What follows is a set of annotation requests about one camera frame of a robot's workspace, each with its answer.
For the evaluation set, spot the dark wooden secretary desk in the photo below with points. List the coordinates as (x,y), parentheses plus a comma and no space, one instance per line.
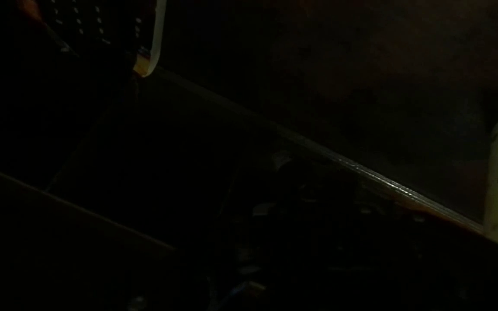
(345,86)

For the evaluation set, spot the white perforated basket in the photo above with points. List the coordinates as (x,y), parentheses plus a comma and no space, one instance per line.
(155,35)

